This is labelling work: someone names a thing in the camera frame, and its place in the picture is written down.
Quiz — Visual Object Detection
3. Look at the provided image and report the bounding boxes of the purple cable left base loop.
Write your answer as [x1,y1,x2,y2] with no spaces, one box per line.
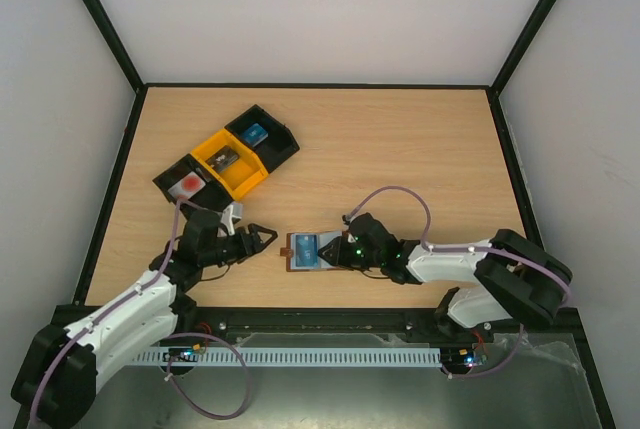
[162,332,251,420]

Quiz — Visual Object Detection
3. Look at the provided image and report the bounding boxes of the brown leather card holder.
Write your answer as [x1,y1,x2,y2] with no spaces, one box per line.
[279,231,343,273]

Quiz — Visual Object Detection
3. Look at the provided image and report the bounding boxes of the black frame post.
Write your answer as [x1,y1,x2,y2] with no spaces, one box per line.
[491,0,557,94]
[81,0,144,93]

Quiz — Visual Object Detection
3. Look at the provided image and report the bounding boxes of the black plastic bin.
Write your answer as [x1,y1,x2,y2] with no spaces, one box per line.
[225,105,300,173]
[153,154,233,212]

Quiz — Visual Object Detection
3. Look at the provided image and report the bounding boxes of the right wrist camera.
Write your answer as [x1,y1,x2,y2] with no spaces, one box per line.
[342,214,361,240]

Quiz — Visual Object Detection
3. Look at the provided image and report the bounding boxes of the purple cable right base loop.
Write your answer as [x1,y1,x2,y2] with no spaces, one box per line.
[440,323,524,382]

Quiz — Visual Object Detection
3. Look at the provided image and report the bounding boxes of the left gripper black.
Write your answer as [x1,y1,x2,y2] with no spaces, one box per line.
[200,223,278,268]

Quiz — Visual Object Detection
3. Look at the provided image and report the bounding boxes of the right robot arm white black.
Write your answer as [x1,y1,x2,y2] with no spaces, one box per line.
[318,213,572,341]

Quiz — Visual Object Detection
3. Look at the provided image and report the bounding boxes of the yellow plastic bin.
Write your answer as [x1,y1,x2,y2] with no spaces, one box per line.
[190,129,269,201]

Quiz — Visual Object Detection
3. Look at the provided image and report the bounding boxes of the white red card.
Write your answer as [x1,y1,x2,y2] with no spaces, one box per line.
[168,171,206,199]

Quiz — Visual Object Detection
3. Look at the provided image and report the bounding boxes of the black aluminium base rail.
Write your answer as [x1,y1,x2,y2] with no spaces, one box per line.
[47,304,583,350]

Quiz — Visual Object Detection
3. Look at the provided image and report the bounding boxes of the light blue slotted cable duct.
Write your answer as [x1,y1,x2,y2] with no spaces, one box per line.
[129,345,443,367]

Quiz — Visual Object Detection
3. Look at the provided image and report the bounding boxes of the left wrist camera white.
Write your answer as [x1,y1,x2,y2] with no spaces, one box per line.
[218,202,244,236]

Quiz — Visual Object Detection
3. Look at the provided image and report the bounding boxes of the blue vip card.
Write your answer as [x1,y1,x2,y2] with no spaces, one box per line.
[291,233,320,270]

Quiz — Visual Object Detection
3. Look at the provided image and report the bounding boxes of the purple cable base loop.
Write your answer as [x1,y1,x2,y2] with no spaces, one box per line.
[162,332,251,420]
[440,323,524,382]

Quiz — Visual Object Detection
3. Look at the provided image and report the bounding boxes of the black frame post right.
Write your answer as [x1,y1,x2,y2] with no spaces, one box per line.
[491,0,557,94]

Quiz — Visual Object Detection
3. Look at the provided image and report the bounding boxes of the black plastic bin far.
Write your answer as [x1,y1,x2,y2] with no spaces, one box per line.
[225,105,300,173]

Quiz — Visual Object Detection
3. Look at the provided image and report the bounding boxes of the black plastic bin near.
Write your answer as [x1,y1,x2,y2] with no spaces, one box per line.
[153,154,233,212]

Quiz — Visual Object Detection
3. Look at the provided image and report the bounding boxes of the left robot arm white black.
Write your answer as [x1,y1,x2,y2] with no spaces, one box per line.
[11,209,277,428]

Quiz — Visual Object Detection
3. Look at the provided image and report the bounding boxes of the black frame post left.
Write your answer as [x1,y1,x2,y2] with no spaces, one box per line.
[81,0,144,93]

